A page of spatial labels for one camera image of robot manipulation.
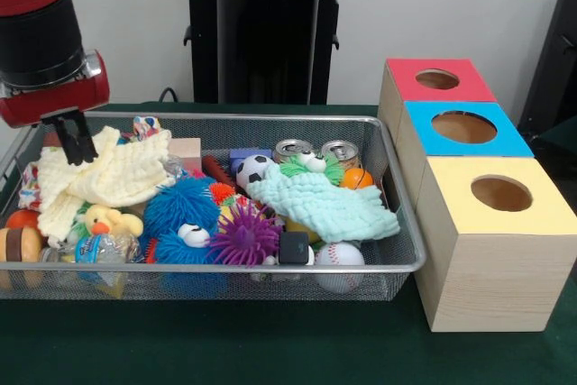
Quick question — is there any small orange basketball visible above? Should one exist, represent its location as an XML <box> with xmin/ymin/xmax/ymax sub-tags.
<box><xmin>338</xmin><ymin>168</ymin><xmax>375</xmax><ymax>190</ymax></box>

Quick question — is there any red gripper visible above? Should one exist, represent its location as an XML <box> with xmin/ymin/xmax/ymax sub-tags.
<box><xmin>0</xmin><ymin>64</ymin><xmax>111</xmax><ymax>166</ymax></box>

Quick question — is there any dark green table cloth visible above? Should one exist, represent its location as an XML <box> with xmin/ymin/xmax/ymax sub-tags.
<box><xmin>535</xmin><ymin>115</ymin><xmax>577</xmax><ymax>165</ymax></box>
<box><xmin>0</xmin><ymin>102</ymin><xmax>577</xmax><ymax>385</ymax></box>

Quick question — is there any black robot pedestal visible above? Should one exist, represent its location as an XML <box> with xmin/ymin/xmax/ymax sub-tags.
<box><xmin>174</xmin><ymin>0</ymin><xmax>362</xmax><ymax>105</ymax></box>

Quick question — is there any mint green cloth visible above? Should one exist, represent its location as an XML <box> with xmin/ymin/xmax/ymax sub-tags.
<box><xmin>245</xmin><ymin>161</ymin><xmax>401</xmax><ymax>244</ymax></box>

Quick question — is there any blue spiky ball with eyes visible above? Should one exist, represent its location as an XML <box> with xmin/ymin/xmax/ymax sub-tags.
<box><xmin>151</xmin><ymin>221</ymin><xmax>220</xmax><ymax>265</ymax></box>

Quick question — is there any black upright panel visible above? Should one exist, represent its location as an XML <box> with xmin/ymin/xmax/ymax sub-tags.
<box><xmin>517</xmin><ymin>0</ymin><xmax>577</xmax><ymax>138</ymax></box>

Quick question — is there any green spiky ball with eyes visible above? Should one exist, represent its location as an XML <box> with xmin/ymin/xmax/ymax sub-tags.
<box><xmin>279</xmin><ymin>150</ymin><xmax>346</xmax><ymax>186</ymax></box>

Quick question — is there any black white soccer ball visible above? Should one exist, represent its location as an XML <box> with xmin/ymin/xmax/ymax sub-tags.
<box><xmin>236</xmin><ymin>153</ymin><xmax>276</xmax><ymax>191</ymax></box>

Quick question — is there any yellow plush duck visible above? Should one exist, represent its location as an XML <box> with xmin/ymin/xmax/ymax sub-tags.
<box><xmin>84</xmin><ymin>204</ymin><xmax>144</xmax><ymax>238</ymax></box>

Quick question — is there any silver mesh bin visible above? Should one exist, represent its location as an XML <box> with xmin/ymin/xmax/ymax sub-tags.
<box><xmin>0</xmin><ymin>110</ymin><xmax>427</xmax><ymax>303</ymax></box>

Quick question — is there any wooden box with three holes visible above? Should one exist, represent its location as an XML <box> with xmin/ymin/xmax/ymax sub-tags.
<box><xmin>377</xmin><ymin>58</ymin><xmax>577</xmax><ymax>335</ymax></box>

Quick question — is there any silver drink can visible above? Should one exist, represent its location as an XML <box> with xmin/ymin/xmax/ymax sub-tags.
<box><xmin>321</xmin><ymin>140</ymin><xmax>363</xmax><ymax>172</ymax></box>
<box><xmin>273</xmin><ymin>139</ymin><xmax>316</xmax><ymax>165</ymax></box>

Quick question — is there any purple spiky ball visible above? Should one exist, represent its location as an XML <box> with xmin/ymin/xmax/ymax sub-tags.
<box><xmin>207</xmin><ymin>206</ymin><xmax>284</xmax><ymax>268</ymax></box>

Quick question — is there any cream yellow cloth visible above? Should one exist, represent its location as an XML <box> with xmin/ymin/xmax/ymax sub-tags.
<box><xmin>36</xmin><ymin>125</ymin><xmax>178</xmax><ymax>249</ymax></box>

